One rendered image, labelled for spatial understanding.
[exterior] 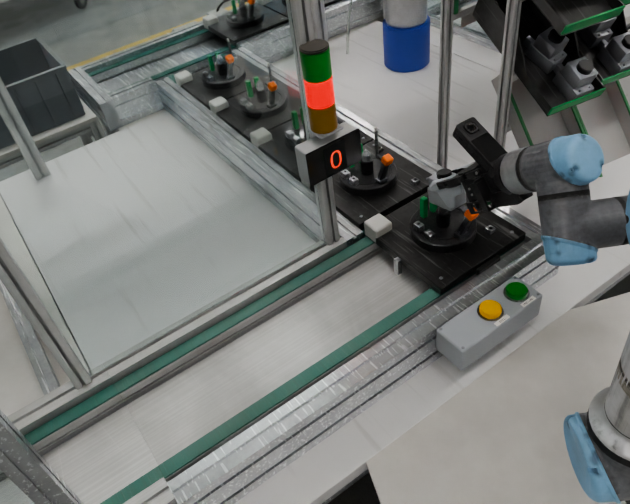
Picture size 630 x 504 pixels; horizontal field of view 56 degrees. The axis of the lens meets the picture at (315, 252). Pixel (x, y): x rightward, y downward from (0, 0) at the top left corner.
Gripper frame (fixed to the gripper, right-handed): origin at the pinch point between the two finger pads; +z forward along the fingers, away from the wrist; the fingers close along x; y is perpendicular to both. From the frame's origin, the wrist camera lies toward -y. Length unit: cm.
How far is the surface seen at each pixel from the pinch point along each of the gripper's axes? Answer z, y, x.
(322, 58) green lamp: -11.2, -28.9, -19.1
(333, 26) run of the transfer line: 105, -54, 55
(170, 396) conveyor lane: 14, 13, -65
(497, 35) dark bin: -3.8, -20.3, 23.1
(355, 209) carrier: 22.2, -0.1, -9.5
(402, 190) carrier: 20.7, 1.2, 2.7
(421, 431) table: -7.6, 36.6, -31.1
